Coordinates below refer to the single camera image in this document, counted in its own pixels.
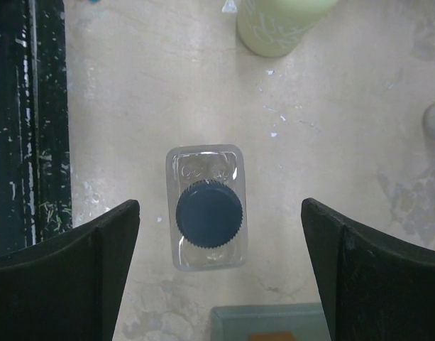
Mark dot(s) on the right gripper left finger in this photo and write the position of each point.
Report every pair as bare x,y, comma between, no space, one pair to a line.
70,287

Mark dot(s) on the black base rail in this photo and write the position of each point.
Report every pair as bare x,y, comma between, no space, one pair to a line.
35,170

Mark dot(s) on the green pump bottle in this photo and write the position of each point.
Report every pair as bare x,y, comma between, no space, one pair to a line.
273,28

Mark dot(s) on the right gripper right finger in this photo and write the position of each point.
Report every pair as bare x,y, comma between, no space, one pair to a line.
372,286

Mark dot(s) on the green canvas bag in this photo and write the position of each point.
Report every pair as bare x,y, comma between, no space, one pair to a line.
305,321

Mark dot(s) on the clear bottle yellow label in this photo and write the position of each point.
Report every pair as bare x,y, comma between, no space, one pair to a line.
206,195

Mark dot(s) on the silver squeeze tube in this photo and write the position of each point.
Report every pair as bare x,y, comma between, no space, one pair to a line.
428,121

